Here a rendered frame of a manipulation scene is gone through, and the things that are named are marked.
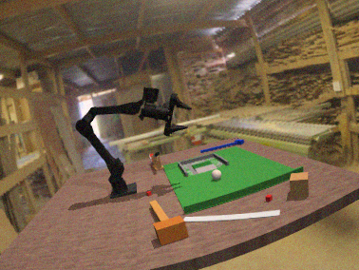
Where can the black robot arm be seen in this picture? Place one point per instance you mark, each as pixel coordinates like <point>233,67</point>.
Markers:
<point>115,166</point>

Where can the white long flat bar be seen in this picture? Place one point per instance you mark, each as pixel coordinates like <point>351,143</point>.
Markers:
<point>271,213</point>

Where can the white golf ball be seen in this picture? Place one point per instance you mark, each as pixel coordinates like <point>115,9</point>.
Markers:
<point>216,174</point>

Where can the blue golf putter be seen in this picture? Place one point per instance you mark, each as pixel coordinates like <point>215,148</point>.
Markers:
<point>237,142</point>

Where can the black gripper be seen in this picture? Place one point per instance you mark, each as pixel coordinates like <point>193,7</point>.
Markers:
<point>162,113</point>

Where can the green putting mat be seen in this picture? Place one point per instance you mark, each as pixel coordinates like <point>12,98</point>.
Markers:
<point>245,168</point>

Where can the brown block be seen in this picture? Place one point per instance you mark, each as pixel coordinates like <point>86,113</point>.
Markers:
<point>299,185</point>

